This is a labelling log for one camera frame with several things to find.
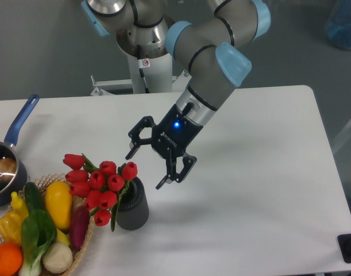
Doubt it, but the orange fruit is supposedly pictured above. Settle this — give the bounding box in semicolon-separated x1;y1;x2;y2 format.
0;243;23;275

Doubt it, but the yellow squash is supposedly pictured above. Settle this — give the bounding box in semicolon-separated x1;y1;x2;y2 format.
45;181;72;232

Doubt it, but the dark green cucumber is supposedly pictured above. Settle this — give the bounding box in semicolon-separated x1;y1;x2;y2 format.
24;182;46;213

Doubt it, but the black device at table edge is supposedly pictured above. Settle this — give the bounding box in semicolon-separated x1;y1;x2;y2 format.
337;233;351;263

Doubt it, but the dark grey ribbed vase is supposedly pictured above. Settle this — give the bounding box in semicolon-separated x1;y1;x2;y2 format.
116;177;149;231

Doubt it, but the blue translucent container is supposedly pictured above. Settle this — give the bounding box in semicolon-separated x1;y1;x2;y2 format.
325;0;351;50

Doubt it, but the woven wicker basket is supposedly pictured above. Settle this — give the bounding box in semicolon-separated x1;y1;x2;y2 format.
0;172;95;276

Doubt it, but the purple eggplant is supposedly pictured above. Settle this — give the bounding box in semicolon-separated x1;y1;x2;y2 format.
69;206;90;250

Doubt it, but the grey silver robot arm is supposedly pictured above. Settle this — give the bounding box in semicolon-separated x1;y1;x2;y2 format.
81;1;271;183

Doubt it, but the beige garlic bulb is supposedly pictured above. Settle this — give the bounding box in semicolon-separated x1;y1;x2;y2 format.
43;242;73;274

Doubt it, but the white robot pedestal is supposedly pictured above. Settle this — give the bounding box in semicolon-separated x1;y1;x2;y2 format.
91;54;191;96

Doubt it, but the green bok choy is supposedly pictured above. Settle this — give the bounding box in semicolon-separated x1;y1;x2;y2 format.
18;209;56;275

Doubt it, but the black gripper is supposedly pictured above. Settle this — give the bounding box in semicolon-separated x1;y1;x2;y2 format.
125;104;203;190

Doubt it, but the yellow bell pepper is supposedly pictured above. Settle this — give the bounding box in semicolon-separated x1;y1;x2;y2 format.
0;211;24;246

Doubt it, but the red tulip bouquet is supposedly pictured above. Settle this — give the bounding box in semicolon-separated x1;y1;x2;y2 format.
63;154;138;231

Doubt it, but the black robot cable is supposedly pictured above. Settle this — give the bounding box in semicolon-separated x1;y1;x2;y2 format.
136;44;151;94

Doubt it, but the round brown bread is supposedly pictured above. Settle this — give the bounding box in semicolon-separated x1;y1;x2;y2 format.
0;158;17;182

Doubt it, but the blue handled saucepan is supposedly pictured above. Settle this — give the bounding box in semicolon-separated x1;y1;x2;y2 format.
0;94;40;206

